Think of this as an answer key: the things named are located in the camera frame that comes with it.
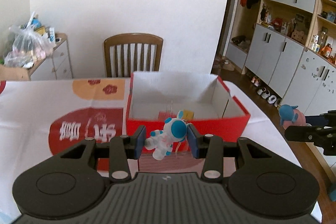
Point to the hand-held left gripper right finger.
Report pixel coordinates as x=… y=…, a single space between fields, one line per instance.
x=193 y=141

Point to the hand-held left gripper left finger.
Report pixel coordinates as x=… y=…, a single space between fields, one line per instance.
x=140 y=141

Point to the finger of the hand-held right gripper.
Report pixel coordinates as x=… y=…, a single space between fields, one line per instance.
x=315 y=119
x=299 y=132

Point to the blue pink whale figurine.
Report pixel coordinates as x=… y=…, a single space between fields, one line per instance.
x=288 y=113

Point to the red cardboard box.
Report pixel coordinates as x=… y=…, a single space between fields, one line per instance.
x=210 y=127

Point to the white blue astronaut figurine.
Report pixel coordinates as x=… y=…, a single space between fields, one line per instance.
x=162 y=140

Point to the small yellow packet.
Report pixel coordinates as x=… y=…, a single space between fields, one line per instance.
x=188 y=114

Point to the black white slippers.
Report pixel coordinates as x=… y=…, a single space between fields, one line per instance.
x=274 y=100

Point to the white sneakers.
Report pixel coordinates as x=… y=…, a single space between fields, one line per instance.
x=263 y=92

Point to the pink sneakers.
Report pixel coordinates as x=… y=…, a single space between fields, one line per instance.
x=255 y=81

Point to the teal plastic object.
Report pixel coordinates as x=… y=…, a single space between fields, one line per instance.
x=332 y=193

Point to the row of shelf bottles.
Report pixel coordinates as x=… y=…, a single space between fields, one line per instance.
x=316 y=43

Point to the patterned door mat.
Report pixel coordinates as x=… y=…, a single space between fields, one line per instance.
x=218 y=62

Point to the cluttered shelf ornaments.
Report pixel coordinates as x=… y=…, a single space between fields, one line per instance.
x=283 y=24

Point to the wooden chair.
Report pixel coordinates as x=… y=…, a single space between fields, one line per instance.
x=131 y=39

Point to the printed white tablecloth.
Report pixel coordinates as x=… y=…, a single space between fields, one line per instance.
x=39 y=108

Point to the dark bag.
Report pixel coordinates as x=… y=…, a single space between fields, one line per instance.
x=240 y=41

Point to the white drawer cabinet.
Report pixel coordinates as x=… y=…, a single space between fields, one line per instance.
x=57 y=61

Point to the dark brown door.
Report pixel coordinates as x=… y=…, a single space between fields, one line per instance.
x=229 y=29

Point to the white blue small carton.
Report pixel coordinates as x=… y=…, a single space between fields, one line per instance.
x=52 y=34

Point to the brown cardboard box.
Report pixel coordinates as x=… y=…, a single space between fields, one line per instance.
x=13 y=73

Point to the clear plastic bag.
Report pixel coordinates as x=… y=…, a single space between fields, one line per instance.
x=29 y=48

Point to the blue yellow toy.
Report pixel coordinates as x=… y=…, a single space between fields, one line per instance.
x=35 y=24

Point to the grey wooden cabinet wall unit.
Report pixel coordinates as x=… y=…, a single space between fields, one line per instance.
x=267 y=56

